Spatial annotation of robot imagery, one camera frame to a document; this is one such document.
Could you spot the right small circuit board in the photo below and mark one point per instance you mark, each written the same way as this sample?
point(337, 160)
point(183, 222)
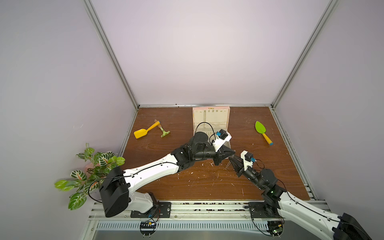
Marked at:
point(275, 228)

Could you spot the yellow toy shovel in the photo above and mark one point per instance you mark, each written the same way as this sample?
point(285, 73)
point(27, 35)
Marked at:
point(142, 132)

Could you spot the potted variegated plant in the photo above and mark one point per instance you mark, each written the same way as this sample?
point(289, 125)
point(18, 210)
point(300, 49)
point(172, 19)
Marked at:
point(86, 182)

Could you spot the left small circuit board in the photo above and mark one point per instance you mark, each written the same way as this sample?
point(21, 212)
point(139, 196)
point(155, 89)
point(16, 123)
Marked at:
point(147, 228)

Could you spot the aluminium rail frame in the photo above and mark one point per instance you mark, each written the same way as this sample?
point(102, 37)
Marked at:
point(188, 216)

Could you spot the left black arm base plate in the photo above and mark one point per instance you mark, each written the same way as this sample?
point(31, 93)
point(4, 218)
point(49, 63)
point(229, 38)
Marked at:
point(159, 210)

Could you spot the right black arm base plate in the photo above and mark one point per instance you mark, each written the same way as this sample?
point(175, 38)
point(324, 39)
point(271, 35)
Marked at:
point(263, 210)

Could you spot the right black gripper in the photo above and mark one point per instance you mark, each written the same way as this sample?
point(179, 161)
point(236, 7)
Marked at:
point(242, 168)

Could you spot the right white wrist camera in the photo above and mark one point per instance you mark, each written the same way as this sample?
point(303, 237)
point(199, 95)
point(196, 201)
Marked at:
point(248, 159)

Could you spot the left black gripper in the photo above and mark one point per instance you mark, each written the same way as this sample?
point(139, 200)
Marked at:
point(216, 156)

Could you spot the pink jewelry box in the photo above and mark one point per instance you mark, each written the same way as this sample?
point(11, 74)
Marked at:
point(210, 120)

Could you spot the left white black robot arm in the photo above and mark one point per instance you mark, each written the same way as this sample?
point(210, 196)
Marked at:
point(119, 189)

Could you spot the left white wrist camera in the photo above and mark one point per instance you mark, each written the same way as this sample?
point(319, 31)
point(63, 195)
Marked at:
point(222, 137)

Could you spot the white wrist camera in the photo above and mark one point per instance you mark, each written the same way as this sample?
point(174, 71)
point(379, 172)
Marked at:
point(248, 159)
point(222, 137)

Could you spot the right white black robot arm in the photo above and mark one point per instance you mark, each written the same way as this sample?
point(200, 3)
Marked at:
point(322, 224)

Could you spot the small circuit board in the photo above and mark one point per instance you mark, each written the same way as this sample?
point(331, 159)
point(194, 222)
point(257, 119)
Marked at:
point(275, 228)
point(147, 228)

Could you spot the green toy rake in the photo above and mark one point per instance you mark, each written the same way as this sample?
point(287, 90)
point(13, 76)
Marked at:
point(164, 133)

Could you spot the green toy trowel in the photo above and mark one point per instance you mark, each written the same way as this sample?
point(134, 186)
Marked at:
point(260, 128)

